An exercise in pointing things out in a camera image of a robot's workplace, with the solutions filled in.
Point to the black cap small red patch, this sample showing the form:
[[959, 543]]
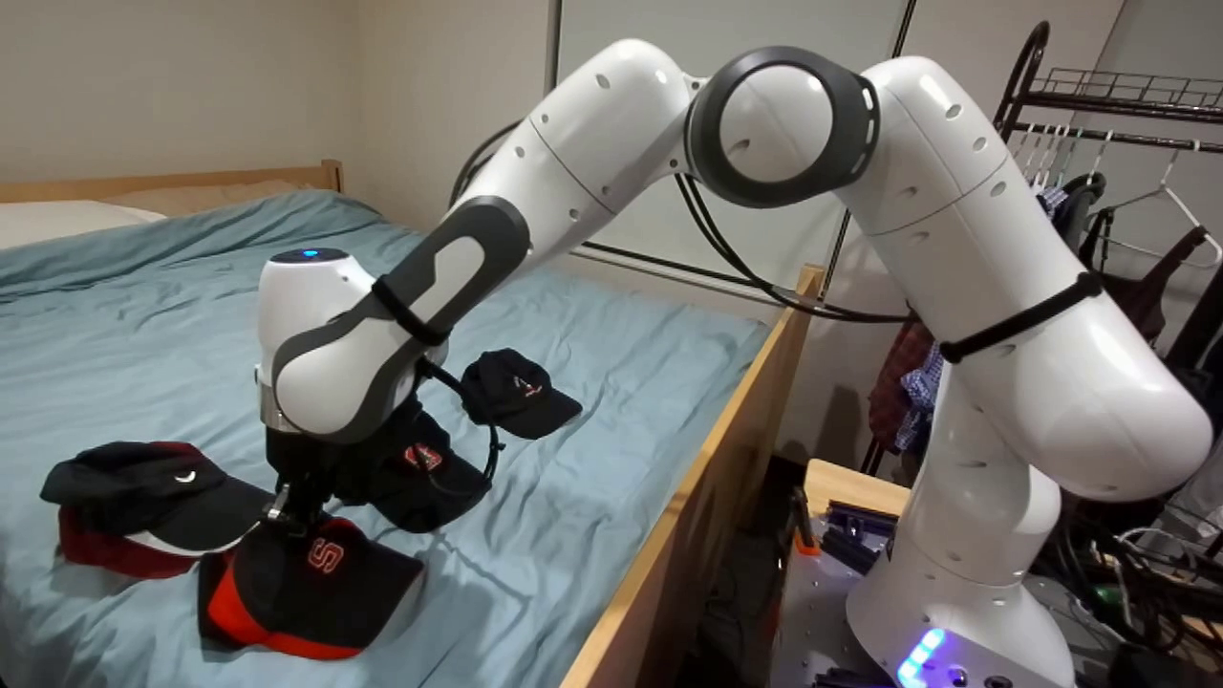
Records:
[[411, 470]]

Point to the black cap white swoosh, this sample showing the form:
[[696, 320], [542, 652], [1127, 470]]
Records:
[[158, 496]]

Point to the white pillow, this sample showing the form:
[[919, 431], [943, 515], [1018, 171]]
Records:
[[27, 223]]

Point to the black cap orange brim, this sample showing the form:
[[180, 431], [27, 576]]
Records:
[[324, 594]]

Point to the black cap red white logo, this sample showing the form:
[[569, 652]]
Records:
[[519, 395]]

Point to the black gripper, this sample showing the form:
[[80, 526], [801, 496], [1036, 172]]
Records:
[[310, 475]]

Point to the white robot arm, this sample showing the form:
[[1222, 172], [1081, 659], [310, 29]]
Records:
[[1049, 393]]

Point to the window blind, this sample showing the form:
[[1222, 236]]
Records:
[[630, 66]]

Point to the wooden bed frame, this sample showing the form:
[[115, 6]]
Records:
[[688, 508]]

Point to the perforated metal work table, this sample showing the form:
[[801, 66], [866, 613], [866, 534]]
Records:
[[813, 644]]

